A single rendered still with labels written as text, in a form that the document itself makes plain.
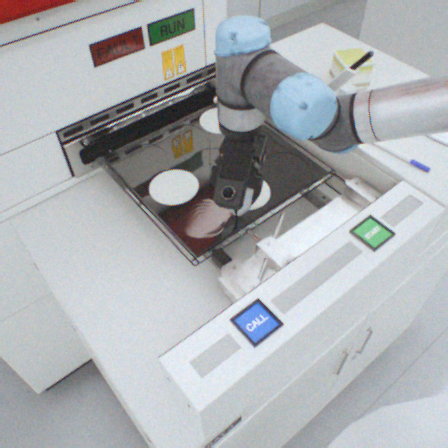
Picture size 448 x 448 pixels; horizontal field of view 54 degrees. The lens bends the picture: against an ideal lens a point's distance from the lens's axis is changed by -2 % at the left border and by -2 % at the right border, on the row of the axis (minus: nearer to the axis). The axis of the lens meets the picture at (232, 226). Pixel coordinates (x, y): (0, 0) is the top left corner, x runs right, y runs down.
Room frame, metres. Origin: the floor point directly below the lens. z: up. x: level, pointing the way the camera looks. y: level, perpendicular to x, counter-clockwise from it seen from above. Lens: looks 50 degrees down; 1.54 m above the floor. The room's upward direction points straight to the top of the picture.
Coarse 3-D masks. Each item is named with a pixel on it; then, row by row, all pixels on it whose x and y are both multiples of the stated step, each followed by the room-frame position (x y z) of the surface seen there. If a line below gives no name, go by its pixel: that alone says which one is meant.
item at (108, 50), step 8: (136, 32) 0.86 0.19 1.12; (112, 40) 0.82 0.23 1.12; (120, 40) 0.83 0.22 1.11; (128, 40) 0.84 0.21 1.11; (136, 40) 0.86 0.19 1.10; (96, 48) 0.80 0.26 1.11; (104, 48) 0.81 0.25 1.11; (112, 48) 0.82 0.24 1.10; (120, 48) 0.83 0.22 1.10; (128, 48) 0.84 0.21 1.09; (136, 48) 0.85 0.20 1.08; (96, 56) 0.80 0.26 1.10; (104, 56) 0.81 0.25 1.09; (112, 56) 0.82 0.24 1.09; (96, 64) 0.79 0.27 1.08
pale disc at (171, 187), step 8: (160, 176) 0.67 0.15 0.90; (168, 176) 0.67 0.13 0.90; (176, 176) 0.67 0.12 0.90; (184, 176) 0.67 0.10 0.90; (192, 176) 0.67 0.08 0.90; (152, 184) 0.64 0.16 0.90; (160, 184) 0.64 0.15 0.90; (168, 184) 0.64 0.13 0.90; (176, 184) 0.64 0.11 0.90; (184, 184) 0.64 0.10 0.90; (192, 184) 0.64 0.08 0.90; (152, 192) 0.62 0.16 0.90; (160, 192) 0.62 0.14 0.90; (168, 192) 0.62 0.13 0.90; (176, 192) 0.62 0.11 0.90; (184, 192) 0.62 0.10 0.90; (192, 192) 0.62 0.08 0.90; (160, 200) 0.60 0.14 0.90; (168, 200) 0.60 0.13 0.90; (176, 200) 0.60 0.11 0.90; (184, 200) 0.60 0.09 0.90
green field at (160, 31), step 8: (184, 16) 0.93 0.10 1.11; (192, 16) 0.94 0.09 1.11; (152, 24) 0.88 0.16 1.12; (160, 24) 0.89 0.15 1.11; (168, 24) 0.91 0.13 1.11; (176, 24) 0.92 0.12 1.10; (184, 24) 0.93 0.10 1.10; (192, 24) 0.94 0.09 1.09; (152, 32) 0.88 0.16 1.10; (160, 32) 0.89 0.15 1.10; (168, 32) 0.90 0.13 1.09; (176, 32) 0.92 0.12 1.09; (152, 40) 0.88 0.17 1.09; (160, 40) 0.89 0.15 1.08
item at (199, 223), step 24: (192, 120) 0.86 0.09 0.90; (144, 144) 0.77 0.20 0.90; (168, 144) 0.77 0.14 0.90; (192, 144) 0.77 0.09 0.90; (216, 144) 0.77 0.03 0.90; (288, 144) 0.77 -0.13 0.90; (120, 168) 0.69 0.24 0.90; (144, 168) 0.69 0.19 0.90; (168, 168) 0.69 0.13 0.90; (192, 168) 0.69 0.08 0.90; (264, 168) 0.69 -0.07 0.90; (288, 168) 0.69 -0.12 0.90; (312, 168) 0.69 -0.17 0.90; (144, 192) 0.62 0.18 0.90; (288, 192) 0.62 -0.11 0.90; (168, 216) 0.56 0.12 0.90; (192, 216) 0.56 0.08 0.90; (216, 216) 0.56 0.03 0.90; (240, 216) 0.56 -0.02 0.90; (192, 240) 0.50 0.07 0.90; (216, 240) 0.50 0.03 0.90
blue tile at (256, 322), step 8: (256, 304) 0.33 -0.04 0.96; (248, 312) 0.31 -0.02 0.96; (256, 312) 0.31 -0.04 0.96; (264, 312) 0.31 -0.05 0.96; (240, 320) 0.30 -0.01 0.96; (248, 320) 0.30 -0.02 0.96; (256, 320) 0.30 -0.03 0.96; (264, 320) 0.30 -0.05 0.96; (272, 320) 0.30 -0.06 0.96; (248, 328) 0.29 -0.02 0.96; (256, 328) 0.29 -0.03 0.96; (264, 328) 0.29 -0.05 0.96; (272, 328) 0.29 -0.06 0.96; (248, 336) 0.28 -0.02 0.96; (256, 336) 0.28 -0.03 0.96
